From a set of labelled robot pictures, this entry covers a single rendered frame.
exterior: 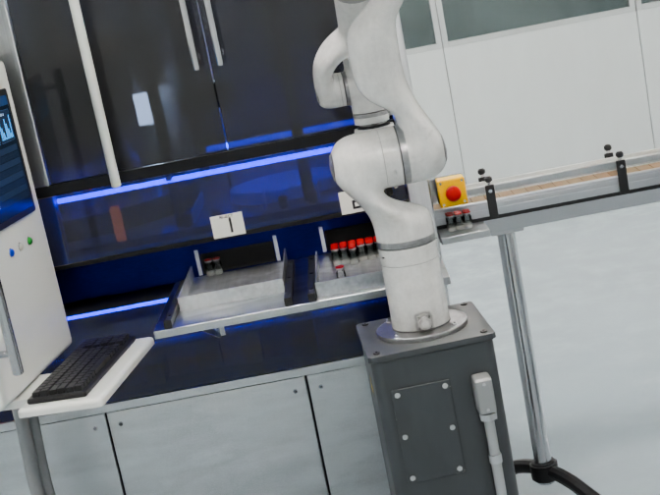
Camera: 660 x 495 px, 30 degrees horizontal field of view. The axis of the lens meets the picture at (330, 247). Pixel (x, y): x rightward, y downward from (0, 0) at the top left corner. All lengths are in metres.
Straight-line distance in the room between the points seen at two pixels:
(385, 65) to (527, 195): 1.07
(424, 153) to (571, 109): 5.56
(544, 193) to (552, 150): 4.61
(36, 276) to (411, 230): 1.06
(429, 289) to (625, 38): 5.63
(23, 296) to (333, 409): 0.90
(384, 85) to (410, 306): 0.45
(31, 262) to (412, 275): 1.05
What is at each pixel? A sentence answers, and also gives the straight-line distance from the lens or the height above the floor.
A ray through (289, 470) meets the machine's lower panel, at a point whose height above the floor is 0.32.
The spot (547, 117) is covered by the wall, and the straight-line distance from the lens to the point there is 7.94.
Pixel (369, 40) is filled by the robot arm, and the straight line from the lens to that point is 2.37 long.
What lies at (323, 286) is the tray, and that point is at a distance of 2.87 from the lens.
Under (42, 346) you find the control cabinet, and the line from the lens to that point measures 3.08.
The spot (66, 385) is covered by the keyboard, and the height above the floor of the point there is 0.83.
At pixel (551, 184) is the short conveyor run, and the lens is 3.45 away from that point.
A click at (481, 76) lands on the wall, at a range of 7.85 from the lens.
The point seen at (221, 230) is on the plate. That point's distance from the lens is 3.22.
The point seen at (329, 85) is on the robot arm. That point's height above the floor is 1.36.
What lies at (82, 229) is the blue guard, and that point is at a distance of 3.27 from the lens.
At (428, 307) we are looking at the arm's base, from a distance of 2.49.
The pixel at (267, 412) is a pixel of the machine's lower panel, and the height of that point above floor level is 0.49.
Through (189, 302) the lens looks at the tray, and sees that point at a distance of 3.01.
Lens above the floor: 1.60
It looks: 12 degrees down
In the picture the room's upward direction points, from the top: 11 degrees counter-clockwise
